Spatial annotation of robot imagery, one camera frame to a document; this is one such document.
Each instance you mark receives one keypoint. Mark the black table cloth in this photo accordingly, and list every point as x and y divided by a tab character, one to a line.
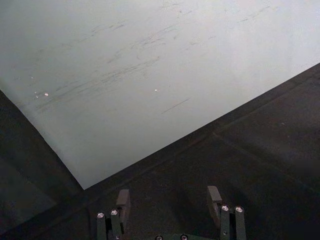
225	160

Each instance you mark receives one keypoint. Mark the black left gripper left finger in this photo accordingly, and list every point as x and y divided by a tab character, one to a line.
117	220

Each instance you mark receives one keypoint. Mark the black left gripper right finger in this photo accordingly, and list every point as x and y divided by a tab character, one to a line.
230	220

